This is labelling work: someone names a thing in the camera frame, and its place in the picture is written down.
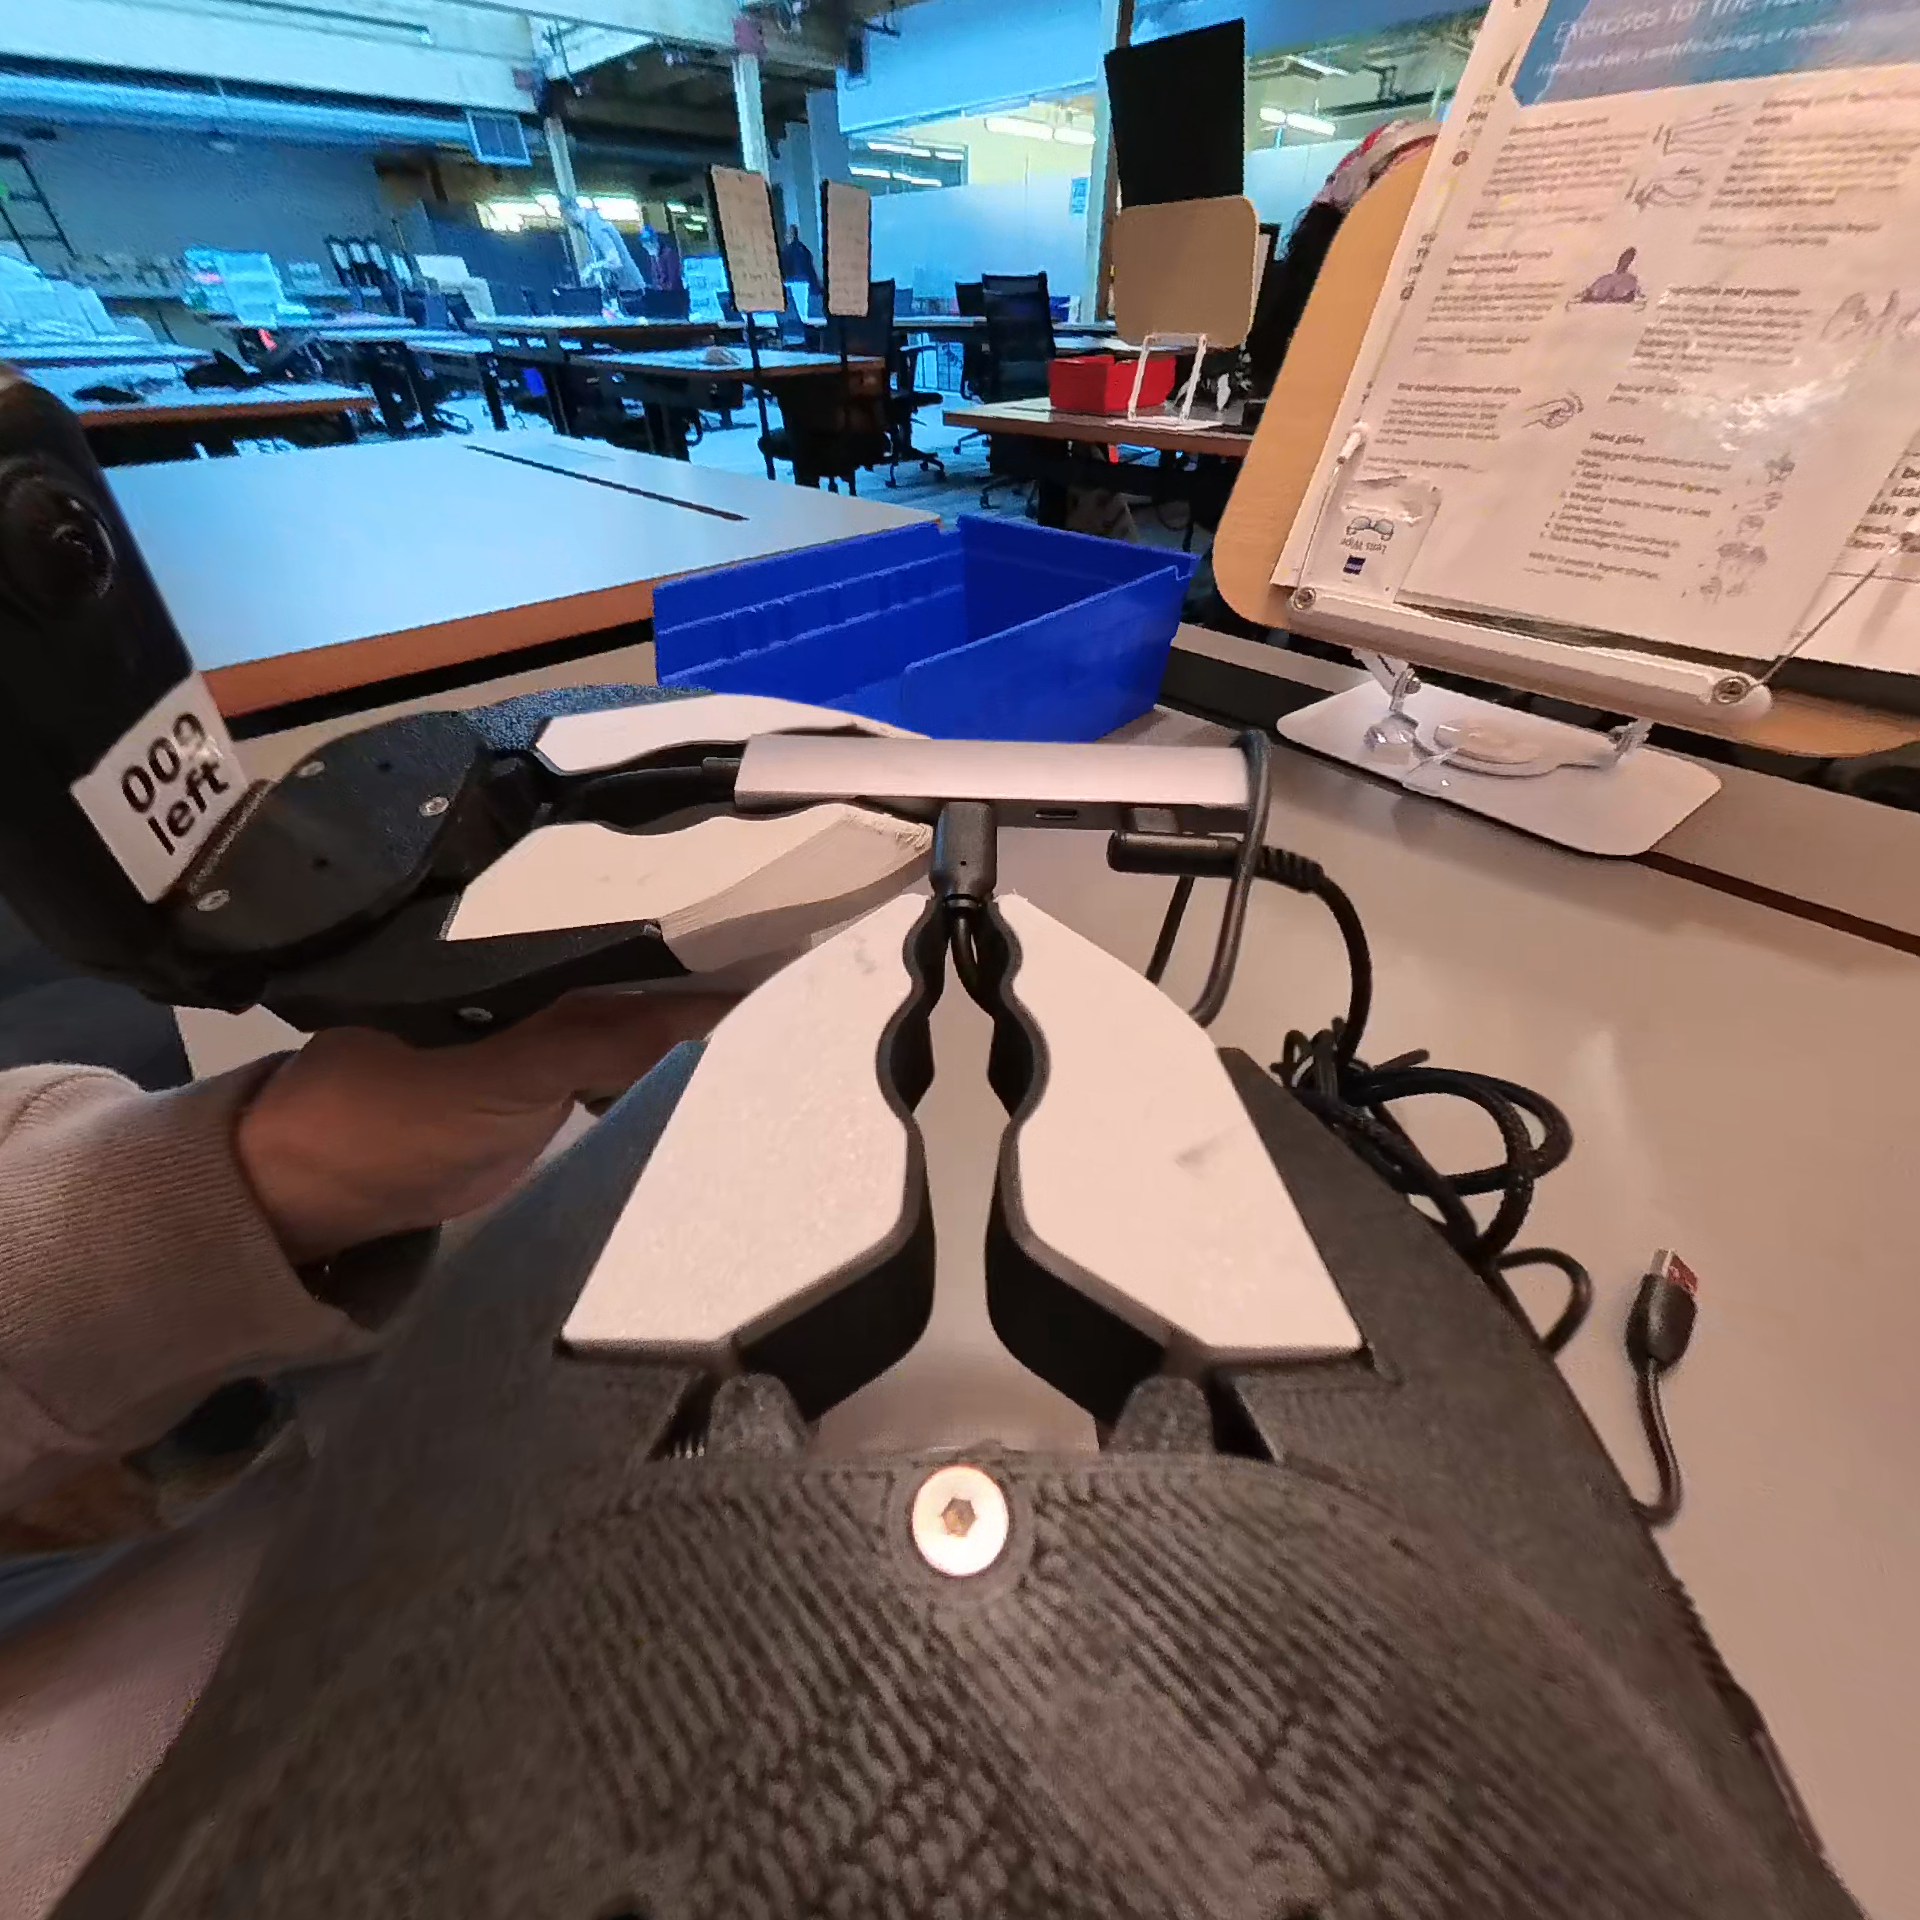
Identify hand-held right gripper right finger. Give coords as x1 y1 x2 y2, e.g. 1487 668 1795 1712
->
981 891 1368 1420

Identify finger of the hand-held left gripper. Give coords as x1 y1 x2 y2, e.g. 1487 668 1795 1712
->
443 797 936 972
527 690 936 785

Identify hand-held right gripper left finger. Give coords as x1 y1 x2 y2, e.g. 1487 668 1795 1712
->
562 891 936 1420

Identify grey usb hub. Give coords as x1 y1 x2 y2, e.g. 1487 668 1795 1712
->
734 727 1277 1033

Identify black usb-c cable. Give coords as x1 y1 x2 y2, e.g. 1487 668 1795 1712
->
929 797 1003 1030

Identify black braided cable bundle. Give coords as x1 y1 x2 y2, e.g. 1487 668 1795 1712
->
1106 827 1596 1343

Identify person's left hand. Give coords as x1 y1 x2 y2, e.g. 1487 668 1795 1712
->
236 989 740 1269

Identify white desk wooden edge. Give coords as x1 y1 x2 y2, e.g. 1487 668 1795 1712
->
103 426 944 719

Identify blue storage bin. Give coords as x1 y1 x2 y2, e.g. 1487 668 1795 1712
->
651 512 1200 744

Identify wooden document stand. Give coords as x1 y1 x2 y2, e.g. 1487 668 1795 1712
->
1212 0 1920 860
1106 194 1265 426
819 179 876 319
707 164 785 318

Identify black office chair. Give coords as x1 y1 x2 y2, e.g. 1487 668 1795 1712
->
960 271 1061 451

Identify wooden top desk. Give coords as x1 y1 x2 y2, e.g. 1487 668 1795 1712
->
944 395 1253 520

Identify black rectangular panel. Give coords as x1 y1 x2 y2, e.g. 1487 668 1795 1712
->
1103 18 1249 212

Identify printed instruction sheets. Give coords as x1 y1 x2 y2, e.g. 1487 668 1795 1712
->
1272 0 1920 678

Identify black cable red usb plug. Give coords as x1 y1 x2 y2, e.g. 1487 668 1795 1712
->
1623 1244 1707 1530

